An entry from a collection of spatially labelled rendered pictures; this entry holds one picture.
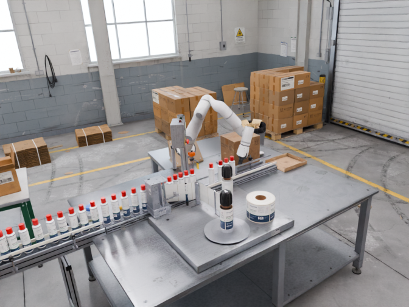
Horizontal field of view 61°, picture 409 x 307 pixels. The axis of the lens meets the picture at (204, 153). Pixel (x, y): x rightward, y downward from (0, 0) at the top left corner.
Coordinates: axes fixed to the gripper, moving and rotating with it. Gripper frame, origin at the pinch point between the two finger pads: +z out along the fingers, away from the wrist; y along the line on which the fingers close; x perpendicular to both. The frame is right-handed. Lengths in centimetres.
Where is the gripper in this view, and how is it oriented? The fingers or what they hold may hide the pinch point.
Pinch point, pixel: (240, 161)
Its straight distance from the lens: 307.4
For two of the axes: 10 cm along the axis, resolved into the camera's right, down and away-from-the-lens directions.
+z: -2.3, 9.6, 1.7
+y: 5.5, 2.8, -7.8
